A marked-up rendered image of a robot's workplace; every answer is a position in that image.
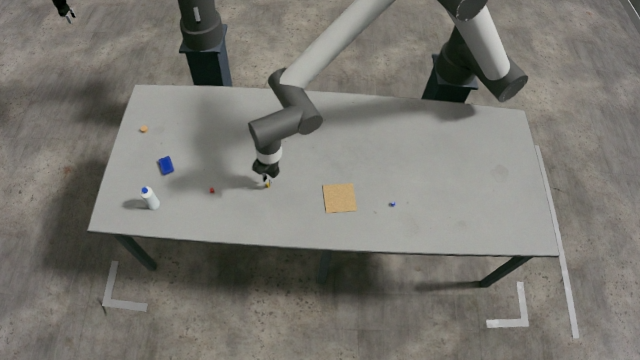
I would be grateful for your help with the tan mat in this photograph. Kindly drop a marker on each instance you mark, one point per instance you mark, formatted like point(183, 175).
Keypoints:
point(339, 198)

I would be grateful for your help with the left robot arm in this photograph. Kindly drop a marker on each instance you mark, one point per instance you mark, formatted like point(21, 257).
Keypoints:
point(478, 35)

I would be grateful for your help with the blue flat rectangular block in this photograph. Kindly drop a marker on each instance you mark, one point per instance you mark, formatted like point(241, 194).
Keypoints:
point(166, 165)

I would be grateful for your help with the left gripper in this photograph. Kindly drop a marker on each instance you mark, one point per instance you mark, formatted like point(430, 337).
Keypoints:
point(268, 165)

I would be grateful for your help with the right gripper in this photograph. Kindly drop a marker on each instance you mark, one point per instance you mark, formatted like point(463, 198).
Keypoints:
point(63, 9)

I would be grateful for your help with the white plastic bottle with blue cap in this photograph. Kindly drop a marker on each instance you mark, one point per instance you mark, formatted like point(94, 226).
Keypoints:
point(149, 197)

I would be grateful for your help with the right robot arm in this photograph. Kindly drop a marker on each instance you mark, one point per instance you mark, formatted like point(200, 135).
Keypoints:
point(200, 25)

